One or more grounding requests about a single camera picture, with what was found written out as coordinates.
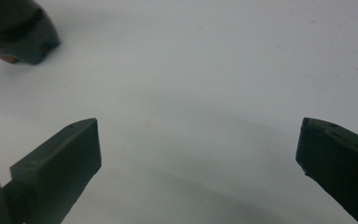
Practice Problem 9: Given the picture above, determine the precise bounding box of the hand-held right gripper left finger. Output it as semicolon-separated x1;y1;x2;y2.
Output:
2;117;103;224

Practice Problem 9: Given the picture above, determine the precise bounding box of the cola bottle with red cap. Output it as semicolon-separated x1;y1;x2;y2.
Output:
0;0;61;66

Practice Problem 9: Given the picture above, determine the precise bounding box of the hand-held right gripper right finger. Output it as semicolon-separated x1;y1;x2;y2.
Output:
295;117;358;224

